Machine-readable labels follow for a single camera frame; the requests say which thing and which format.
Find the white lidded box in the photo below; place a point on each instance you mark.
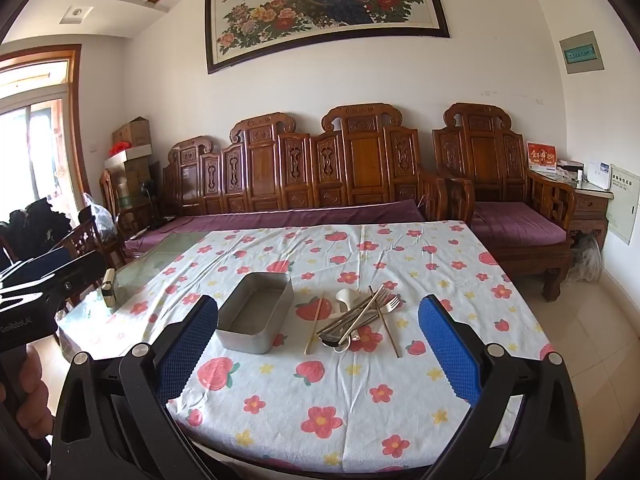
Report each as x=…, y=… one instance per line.
x=127, y=156

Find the silver fork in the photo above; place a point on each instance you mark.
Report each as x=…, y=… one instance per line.
x=393, y=303

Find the grey plastic bag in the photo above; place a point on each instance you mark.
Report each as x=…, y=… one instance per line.
x=585, y=260

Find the white electrical panel door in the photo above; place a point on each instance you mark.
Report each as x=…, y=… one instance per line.
x=617, y=205

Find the rectangular metal tin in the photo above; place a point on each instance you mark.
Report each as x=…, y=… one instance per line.
x=255, y=317

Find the brown cardboard box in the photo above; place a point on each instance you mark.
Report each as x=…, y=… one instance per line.
x=132, y=132

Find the carved wooden sofa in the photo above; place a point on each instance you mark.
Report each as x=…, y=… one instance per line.
x=300, y=170

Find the gold chopstick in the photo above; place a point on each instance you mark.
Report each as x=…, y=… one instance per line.
x=385, y=322

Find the floral strawberry tablecloth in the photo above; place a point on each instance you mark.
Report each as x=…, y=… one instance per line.
x=320, y=410

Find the black clothing pile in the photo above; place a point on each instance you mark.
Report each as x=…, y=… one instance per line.
x=35, y=225

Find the clear plastic bag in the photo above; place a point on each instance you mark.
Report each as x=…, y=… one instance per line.
x=102, y=217

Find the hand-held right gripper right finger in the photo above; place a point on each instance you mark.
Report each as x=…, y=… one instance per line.
x=447, y=347

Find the red artificial flowers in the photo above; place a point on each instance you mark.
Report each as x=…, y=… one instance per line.
x=120, y=149

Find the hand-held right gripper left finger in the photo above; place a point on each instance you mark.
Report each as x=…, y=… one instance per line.
x=185, y=347

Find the white ceramic spoon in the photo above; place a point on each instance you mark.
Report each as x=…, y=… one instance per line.
x=345, y=298

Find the person's left hand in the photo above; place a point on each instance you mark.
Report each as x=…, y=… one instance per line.
x=32, y=380

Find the wooden dining chair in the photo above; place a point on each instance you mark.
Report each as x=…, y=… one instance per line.
x=87, y=242

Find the grey wall box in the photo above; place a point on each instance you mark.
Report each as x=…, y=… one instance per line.
x=581, y=53

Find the small rectangular box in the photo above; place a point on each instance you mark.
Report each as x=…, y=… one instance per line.
x=108, y=287

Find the carved wooden armchair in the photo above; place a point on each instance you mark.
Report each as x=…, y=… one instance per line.
x=480, y=155

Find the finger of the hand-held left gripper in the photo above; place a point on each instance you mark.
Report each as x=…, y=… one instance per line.
x=75, y=275
x=42, y=267

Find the stack of cardboard boxes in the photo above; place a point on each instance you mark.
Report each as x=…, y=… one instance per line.
x=132, y=182

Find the purple sofa cushion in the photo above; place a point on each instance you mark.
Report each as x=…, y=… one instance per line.
x=280, y=217

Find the silver spoon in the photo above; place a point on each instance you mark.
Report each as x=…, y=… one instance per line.
x=330, y=341

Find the wooden side table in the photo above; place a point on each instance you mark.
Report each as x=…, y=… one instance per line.
x=590, y=205

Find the tissue box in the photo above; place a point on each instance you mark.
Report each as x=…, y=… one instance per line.
x=570, y=165

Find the square ceiling light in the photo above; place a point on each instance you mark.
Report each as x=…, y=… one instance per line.
x=76, y=15

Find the framed peacock painting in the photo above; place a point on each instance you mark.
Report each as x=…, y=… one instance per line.
x=325, y=5

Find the purple armchair cushion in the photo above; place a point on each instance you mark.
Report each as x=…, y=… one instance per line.
x=515, y=225

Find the red greeting card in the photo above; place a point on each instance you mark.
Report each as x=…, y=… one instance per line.
x=542, y=156

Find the white router box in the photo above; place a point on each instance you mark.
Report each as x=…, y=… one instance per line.
x=598, y=176

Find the wooden framed window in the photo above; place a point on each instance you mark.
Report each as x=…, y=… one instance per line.
x=35, y=125

